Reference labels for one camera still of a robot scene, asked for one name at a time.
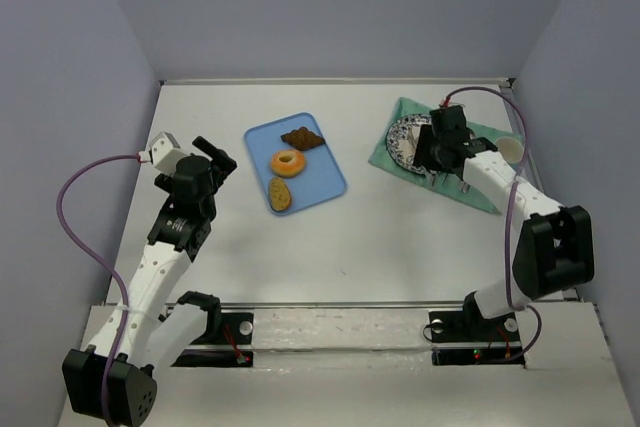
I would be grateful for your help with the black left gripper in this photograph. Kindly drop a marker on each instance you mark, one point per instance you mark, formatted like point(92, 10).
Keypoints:
point(218, 162)

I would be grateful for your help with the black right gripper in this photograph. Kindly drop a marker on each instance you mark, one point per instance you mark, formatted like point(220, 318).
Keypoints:
point(430, 150)

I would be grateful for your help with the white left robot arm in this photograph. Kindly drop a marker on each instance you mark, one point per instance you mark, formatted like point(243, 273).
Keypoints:
point(115, 377)

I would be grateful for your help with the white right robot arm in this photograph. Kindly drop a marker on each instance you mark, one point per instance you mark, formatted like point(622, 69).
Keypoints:
point(548, 246)

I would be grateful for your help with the oval seeded bread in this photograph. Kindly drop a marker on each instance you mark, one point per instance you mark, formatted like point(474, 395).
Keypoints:
point(279, 195)

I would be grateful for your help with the silver fork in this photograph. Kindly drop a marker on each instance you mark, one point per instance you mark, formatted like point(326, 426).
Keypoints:
point(440, 179)

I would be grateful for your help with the blue floral plate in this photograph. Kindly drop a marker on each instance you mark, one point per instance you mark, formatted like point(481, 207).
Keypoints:
point(402, 140)

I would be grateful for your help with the green cloth mat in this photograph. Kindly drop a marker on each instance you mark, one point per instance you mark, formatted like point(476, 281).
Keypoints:
point(381, 159)

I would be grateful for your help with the silver spoon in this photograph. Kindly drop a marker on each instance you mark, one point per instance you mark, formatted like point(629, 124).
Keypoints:
point(466, 186)

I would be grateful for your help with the orange glazed donut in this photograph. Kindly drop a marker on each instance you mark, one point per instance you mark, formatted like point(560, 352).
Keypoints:
point(288, 163)

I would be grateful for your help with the light blue mug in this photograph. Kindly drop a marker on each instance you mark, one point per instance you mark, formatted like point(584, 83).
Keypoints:
point(511, 149)

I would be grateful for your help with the dark brown croissant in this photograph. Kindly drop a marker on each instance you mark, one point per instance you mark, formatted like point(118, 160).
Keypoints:
point(302, 139)

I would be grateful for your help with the blue plastic tray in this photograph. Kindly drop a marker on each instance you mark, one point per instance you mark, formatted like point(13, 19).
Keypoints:
point(320, 181)

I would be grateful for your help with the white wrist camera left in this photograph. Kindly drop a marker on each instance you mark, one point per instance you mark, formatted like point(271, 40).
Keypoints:
point(165, 153)

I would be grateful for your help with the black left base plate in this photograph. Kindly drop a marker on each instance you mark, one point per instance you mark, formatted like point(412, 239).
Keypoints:
point(229, 347)

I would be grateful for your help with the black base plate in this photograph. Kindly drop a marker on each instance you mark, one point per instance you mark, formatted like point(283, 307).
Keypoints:
point(229, 347)
point(491, 342)

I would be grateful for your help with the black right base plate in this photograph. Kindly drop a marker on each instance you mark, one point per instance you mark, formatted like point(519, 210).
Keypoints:
point(491, 342)

